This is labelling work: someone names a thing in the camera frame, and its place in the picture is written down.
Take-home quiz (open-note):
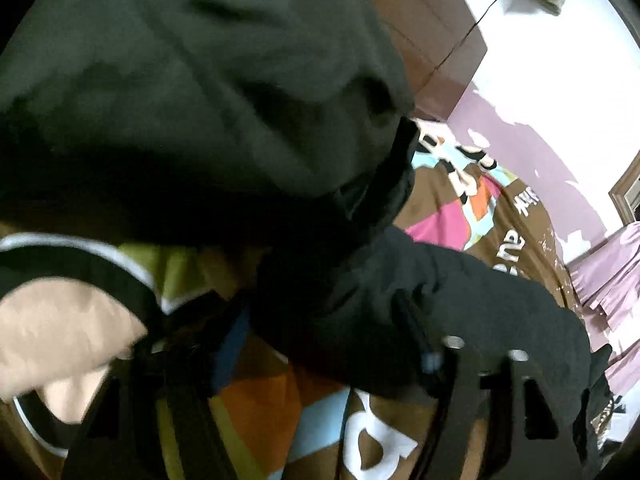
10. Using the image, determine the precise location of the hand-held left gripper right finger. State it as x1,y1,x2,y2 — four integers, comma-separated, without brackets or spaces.
400,295,585,480

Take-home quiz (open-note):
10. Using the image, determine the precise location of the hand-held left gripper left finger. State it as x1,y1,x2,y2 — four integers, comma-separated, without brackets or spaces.
65,302,253,480

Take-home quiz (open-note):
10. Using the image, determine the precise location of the black puffer jacket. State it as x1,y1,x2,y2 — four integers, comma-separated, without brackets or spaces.
0,0,627,466

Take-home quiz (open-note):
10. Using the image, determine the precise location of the purple curtain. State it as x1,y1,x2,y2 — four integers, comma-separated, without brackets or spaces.
570,220,640,403

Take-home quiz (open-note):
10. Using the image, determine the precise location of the brown printed blanket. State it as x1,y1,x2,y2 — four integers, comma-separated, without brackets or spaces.
0,119,583,480

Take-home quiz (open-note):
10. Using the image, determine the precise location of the wooden headboard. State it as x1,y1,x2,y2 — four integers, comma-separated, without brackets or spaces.
347,0,489,122

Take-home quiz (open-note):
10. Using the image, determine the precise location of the wooden window frame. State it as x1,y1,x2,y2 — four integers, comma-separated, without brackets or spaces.
607,150,640,224

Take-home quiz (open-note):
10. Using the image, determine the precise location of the thin wall cable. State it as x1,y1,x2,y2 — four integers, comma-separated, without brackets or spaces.
425,0,524,91

